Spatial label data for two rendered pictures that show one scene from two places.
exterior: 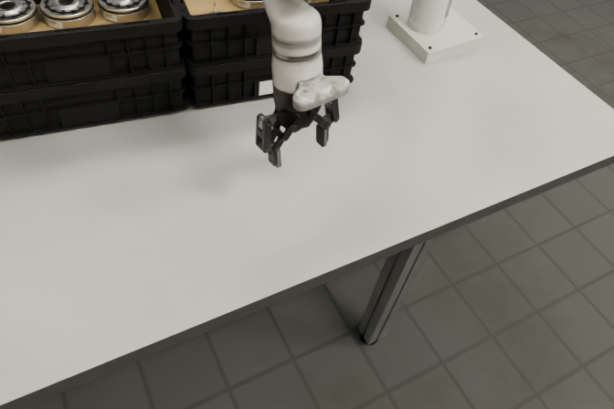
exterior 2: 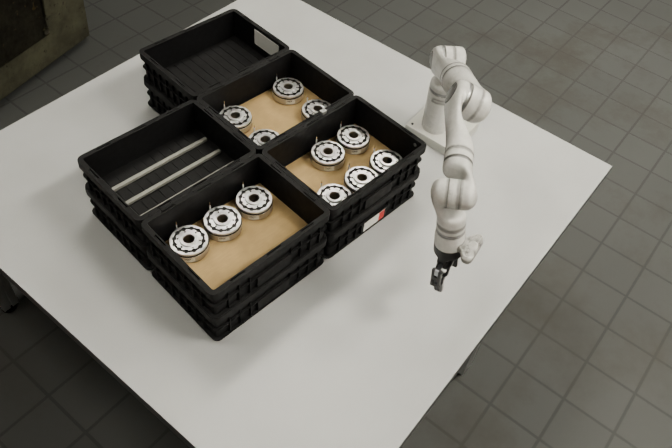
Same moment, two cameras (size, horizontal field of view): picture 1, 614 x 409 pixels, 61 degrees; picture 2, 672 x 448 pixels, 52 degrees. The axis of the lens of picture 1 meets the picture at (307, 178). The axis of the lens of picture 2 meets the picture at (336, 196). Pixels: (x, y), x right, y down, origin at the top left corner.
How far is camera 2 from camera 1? 111 cm
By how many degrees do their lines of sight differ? 14
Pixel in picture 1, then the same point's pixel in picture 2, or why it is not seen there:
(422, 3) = (436, 116)
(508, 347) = (554, 335)
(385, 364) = (479, 384)
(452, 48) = not seen: hidden behind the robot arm
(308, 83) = (464, 245)
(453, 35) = not seen: hidden behind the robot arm
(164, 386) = not seen: outside the picture
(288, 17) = (453, 219)
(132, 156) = (314, 312)
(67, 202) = (301, 362)
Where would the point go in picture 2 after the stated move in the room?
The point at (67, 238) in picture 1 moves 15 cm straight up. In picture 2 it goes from (321, 385) to (325, 356)
